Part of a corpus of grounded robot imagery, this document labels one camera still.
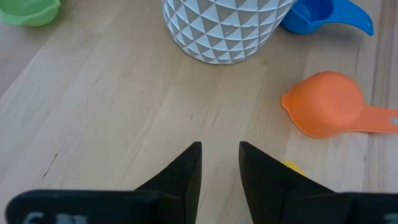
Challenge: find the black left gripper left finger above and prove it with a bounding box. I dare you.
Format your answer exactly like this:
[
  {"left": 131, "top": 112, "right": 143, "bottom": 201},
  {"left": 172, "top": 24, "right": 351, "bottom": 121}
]
[{"left": 135, "top": 141, "right": 203, "bottom": 224}]

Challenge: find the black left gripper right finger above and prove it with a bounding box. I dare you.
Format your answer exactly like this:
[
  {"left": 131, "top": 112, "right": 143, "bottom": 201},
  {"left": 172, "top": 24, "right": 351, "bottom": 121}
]
[{"left": 238, "top": 141, "right": 335, "bottom": 224}]

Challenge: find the yellow measuring cup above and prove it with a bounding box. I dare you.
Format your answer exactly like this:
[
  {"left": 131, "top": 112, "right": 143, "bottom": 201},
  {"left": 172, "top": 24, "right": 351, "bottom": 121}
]
[{"left": 281, "top": 160, "right": 308, "bottom": 178}]

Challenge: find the orange measuring cup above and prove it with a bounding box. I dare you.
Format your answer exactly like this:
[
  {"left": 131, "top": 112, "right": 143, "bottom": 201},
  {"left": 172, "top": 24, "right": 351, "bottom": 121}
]
[{"left": 280, "top": 71, "right": 398, "bottom": 139}]

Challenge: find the light blue measuring cup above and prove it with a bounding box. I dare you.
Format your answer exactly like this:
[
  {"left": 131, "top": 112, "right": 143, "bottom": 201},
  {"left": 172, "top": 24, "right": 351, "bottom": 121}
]
[{"left": 280, "top": 0, "right": 375, "bottom": 37}]

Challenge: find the green measuring cup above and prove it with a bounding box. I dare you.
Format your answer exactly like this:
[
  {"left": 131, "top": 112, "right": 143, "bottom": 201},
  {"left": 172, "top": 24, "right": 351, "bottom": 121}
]
[{"left": 0, "top": 0, "right": 62, "bottom": 27}]

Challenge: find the succulent in triangle-patterned pot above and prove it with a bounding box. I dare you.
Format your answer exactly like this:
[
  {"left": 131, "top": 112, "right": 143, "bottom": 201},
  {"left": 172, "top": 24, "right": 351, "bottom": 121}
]
[{"left": 161, "top": 0, "right": 296, "bottom": 65}]

